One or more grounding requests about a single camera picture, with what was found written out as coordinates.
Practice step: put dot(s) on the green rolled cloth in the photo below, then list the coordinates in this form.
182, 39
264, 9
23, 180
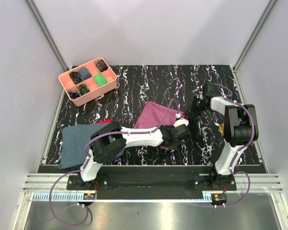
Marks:
100, 80

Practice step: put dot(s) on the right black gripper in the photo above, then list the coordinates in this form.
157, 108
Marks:
192, 112

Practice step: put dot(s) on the dark patterned rolled cloth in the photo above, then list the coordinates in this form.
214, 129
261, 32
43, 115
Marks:
101, 65

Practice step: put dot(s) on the black patterned rolled cloth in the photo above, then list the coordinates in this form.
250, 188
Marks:
75, 77

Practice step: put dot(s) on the pink divided organizer tray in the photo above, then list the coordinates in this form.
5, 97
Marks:
95, 91

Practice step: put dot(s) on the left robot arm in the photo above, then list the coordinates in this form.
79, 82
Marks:
106, 144

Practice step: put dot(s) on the grey-blue folded cloth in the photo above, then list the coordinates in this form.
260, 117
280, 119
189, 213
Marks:
74, 140

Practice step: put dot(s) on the purple satin napkin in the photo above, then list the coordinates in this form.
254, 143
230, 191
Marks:
152, 115

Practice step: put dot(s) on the blue-black patterned rolled cloth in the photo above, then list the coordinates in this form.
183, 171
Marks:
74, 95

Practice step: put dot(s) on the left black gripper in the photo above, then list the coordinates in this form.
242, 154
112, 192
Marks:
174, 147

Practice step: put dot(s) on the blue rolled cloth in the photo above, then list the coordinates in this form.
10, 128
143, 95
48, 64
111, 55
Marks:
84, 73

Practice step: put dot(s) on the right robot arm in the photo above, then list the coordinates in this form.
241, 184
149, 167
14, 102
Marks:
240, 129

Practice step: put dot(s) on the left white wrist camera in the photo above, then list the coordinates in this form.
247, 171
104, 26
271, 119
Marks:
180, 120

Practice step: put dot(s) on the yellow-black patterned rolled cloth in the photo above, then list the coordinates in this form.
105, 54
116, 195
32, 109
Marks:
83, 89

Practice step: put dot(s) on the red folded cloth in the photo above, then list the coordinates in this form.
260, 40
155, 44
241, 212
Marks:
105, 121

